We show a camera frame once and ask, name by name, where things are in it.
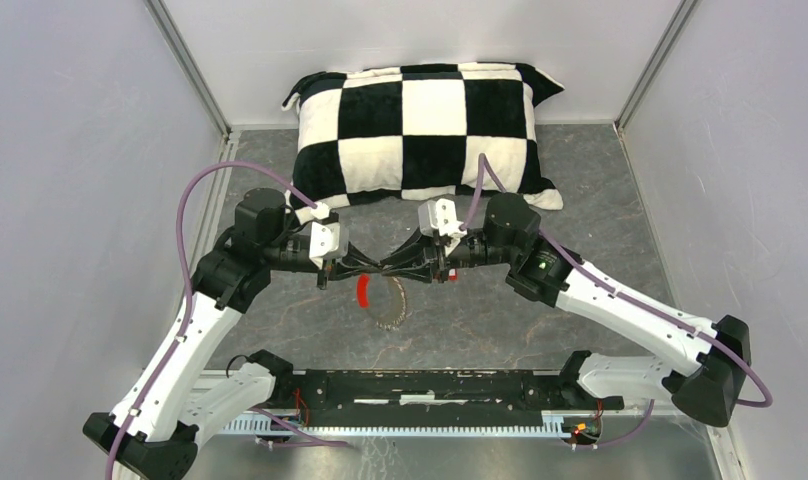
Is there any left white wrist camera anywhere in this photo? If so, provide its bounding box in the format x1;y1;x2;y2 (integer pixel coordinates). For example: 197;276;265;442
309;202;349;267

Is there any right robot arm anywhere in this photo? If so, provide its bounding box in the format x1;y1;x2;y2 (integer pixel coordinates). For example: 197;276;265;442
381;193;751;427

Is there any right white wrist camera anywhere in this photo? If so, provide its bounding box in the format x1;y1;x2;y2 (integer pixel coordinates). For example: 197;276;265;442
418;198;466;238

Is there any metal keyring with red handle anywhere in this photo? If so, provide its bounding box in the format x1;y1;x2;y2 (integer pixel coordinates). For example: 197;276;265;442
356;274;408;331

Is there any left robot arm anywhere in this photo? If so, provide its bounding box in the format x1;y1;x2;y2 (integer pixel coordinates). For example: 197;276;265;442
83;188;374;479

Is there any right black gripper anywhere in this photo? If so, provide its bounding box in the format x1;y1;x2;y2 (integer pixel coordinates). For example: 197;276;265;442
381;222;517;285

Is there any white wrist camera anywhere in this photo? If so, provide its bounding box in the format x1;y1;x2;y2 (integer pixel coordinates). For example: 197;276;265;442
309;202;349;267
418;198;466;238

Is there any black white checkered pillow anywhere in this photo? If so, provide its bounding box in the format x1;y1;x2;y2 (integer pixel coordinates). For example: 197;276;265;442
282;62;563;221

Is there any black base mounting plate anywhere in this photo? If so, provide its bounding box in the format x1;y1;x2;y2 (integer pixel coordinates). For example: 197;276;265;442
260;370;625;428

